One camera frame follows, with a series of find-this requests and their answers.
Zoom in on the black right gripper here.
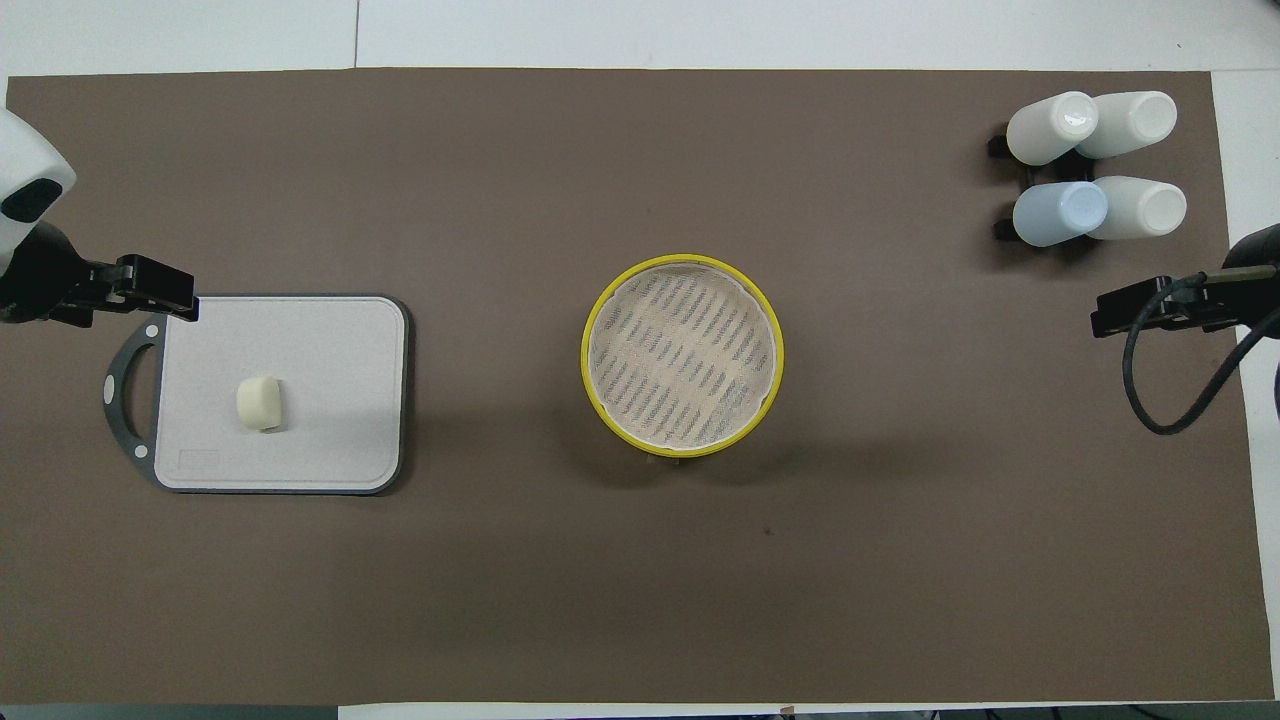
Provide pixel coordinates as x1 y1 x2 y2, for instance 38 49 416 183
1089 224 1280 340

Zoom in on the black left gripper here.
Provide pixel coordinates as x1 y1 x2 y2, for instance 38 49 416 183
0 222 200 329

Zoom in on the cream white steamed bun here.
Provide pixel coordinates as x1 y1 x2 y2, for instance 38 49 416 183
236 375 287 434

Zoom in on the yellow-rimmed bamboo steamer tier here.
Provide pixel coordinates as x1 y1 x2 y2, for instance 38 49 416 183
580 253 786 460

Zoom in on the white plastic cup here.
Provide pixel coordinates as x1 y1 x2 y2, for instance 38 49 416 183
1005 91 1100 167
1078 90 1179 161
1088 176 1189 241

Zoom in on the light blue plastic cup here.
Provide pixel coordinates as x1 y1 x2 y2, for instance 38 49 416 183
1012 181 1110 249

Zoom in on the white grey-rimmed cutting board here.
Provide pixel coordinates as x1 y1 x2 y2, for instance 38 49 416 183
103 293 412 497

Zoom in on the black cup rack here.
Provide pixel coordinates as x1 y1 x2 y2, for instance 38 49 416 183
988 125 1101 247

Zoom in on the brown table mat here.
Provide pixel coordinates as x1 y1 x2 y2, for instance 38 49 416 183
0 67 1277 707

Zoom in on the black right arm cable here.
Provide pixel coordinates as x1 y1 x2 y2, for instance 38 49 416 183
1122 268 1280 437

